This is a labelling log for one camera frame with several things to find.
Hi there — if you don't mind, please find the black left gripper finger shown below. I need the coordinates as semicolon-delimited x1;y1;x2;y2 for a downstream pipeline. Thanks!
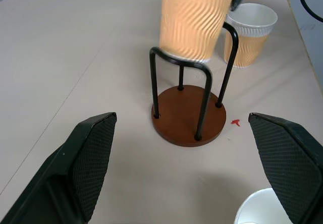
0;112;117;224
248;112;323;224

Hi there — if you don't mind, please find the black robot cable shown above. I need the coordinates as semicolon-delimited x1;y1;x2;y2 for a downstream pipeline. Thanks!
296;0;323;23

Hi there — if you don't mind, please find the wire cup holder wooden base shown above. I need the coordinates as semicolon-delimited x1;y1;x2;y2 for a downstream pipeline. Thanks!
149;22;239;148

